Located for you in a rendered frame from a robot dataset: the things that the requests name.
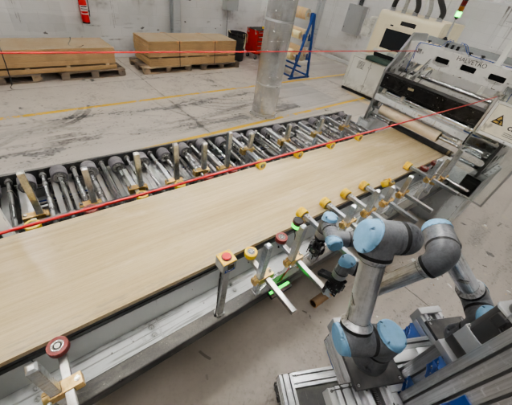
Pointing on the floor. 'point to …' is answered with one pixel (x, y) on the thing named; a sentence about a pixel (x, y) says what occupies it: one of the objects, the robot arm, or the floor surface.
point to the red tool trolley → (255, 34)
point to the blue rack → (301, 50)
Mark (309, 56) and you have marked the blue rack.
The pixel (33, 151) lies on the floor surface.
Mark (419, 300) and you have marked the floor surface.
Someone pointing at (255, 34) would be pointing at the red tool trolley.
